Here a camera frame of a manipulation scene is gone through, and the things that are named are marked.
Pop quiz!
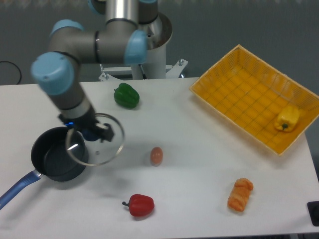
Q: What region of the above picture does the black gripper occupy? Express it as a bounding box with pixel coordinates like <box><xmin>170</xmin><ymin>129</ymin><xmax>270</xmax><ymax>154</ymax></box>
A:
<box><xmin>58</xmin><ymin>113</ymin><xmax>114</xmax><ymax>142</ymax></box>

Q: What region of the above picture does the glass pot lid blue knob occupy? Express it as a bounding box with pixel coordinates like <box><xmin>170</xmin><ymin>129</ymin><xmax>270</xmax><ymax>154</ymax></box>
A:
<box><xmin>65</xmin><ymin>113</ymin><xmax>125</xmax><ymax>167</ymax></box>

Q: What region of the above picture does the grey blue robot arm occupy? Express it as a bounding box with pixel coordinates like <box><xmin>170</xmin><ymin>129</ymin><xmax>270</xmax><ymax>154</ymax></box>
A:
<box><xmin>31</xmin><ymin>0</ymin><xmax>158</xmax><ymax>141</ymax></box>

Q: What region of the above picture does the green bell pepper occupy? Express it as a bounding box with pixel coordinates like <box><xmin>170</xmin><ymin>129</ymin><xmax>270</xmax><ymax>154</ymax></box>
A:
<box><xmin>114</xmin><ymin>83</ymin><xmax>140</xmax><ymax>109</ymax></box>

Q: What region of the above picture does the brown egg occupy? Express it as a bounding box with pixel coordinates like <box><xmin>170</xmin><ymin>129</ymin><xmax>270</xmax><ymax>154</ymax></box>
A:
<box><xmin>150</xmin><ymin>147</ymin><xmax>163</xmax><ymax>166</ymax></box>

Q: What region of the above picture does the red bell pepper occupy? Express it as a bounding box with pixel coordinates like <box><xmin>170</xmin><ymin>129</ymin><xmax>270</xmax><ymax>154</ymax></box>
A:
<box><xmin>122</xmin><ymin>194</ymin><xmax>155</xmax><ymax>217</ymax></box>

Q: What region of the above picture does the orange croissant bread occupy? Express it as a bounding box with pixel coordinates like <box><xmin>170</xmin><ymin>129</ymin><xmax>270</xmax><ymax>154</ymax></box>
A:
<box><xmin>227</xmin><ymin>178</ymin><xmax>254</xmax><ymax>213</ymax></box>

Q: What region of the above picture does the yellow plastic basket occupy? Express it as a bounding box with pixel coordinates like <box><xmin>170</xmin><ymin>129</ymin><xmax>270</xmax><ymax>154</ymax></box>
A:
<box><xmin>189</xmin><ymin>45</ymin><xmax>319</xmax><ymax>155</ymax></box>

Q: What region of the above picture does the yellow bell pepper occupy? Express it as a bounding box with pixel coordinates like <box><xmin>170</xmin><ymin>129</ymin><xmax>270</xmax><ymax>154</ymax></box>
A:
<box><xmin>274</xmin><ymin>106</ymin><xmax>300</xmax><ymax>132</ymax></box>

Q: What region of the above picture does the black device at table edge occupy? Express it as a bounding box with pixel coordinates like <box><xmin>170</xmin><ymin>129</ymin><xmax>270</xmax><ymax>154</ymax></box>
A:
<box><xmin>307</xmin><ymin>201</ymin><xmax>319</xmax><ymax>227</ymax></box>

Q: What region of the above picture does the dark saucepan blue handle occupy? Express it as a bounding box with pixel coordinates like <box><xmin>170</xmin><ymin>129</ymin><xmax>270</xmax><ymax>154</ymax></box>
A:
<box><xmin>0</xmin><ymin>127</ymin><xmax>89</xmax><ymax>208</ymax></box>

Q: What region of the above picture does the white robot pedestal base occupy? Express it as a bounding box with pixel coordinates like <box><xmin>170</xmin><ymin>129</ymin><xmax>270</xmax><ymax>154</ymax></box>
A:
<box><xmin>99</xmin><ymin>12</ymin><xmax>188</xmax><ymax>81</ymax></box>

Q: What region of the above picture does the black floor cable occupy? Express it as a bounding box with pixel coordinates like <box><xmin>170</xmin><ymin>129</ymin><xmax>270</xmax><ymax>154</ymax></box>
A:
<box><xmin>0</xmin><ymin>60</ymin><xmax>22</xmax><ymax>86</ymax></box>

